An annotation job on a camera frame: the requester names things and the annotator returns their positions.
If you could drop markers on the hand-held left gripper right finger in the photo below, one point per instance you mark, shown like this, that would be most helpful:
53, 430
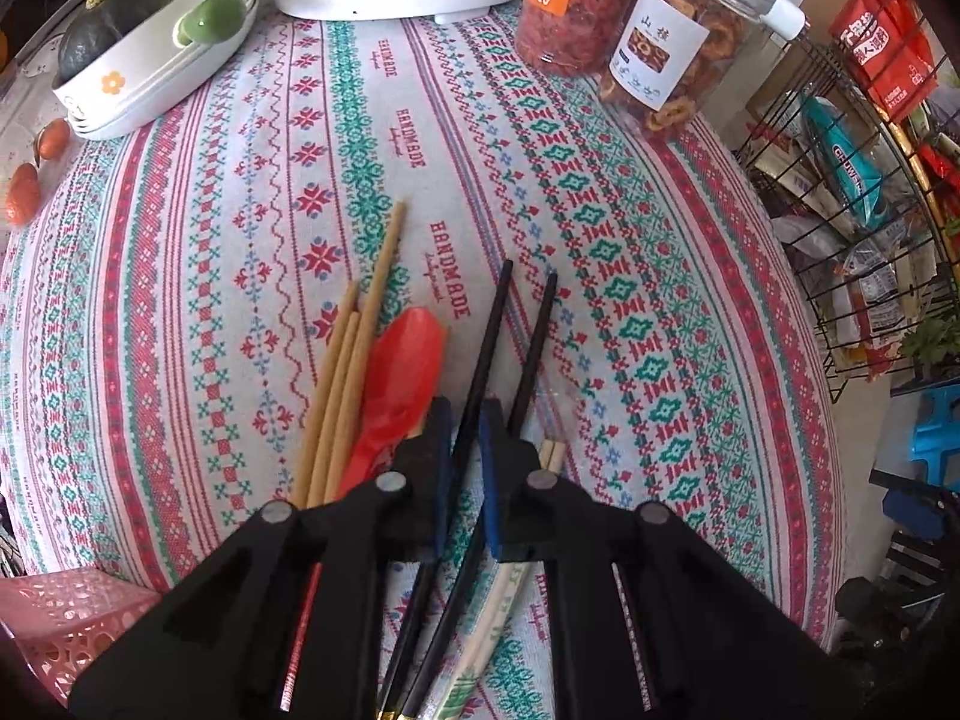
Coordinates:
491, 480

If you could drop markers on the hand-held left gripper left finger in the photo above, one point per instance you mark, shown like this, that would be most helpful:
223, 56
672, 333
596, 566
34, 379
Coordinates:
443, 465

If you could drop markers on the red plastic spoon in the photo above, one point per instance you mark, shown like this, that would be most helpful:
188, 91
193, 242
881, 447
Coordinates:
401, 367

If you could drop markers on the wooden chopstick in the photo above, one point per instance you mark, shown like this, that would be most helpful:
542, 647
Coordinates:
331, 375
334, 405
379, 300

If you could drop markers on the black chopstick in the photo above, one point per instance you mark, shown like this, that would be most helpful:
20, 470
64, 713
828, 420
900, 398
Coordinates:
540, 337
489, 337

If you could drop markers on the bamboo disposable chopsticks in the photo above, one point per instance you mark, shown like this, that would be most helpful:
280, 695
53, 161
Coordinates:
480, 645

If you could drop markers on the pink plastic basket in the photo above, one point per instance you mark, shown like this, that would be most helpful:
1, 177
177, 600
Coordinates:
60, 615

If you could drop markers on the patterned woven tablecloth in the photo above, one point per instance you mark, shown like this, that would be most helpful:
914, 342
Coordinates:
225, 240

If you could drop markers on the white printed snack packet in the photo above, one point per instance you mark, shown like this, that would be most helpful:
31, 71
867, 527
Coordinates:
874, 292

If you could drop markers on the blue plastic stool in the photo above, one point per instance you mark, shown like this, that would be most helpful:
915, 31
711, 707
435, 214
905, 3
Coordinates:
934, 435

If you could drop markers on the plain white oval dish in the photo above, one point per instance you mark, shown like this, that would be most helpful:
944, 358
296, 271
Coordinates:
180, 90

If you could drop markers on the green artificial leaves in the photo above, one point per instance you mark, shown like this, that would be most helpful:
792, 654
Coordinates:
930, 341

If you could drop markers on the jar of dried hawthorn slices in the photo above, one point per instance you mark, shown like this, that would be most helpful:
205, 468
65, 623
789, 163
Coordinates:
697, 67

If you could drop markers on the jar of red goji berries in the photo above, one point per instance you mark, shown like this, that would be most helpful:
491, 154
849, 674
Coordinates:
577, 15

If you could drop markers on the teal snack packet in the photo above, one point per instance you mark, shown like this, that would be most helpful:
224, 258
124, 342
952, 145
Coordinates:
844, 157

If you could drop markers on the white oval dish flower print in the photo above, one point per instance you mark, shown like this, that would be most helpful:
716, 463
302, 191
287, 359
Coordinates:
142, 67

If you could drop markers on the small orange tomato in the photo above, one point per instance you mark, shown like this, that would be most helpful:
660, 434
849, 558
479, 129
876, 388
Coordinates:
54, 138
22, 193

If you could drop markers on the green ceramic spoon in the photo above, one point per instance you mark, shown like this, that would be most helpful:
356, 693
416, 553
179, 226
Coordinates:
214, 19

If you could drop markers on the dark green squash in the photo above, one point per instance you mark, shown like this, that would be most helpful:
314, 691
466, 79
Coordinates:
112, 22

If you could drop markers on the brown cardboard box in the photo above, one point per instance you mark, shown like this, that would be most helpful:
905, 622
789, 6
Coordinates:
821, 0

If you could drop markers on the red snack packet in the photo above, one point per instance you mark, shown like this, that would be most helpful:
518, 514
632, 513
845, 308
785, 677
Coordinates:
885, 37

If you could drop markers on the black metal frame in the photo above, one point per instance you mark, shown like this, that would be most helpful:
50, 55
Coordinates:
907, 540

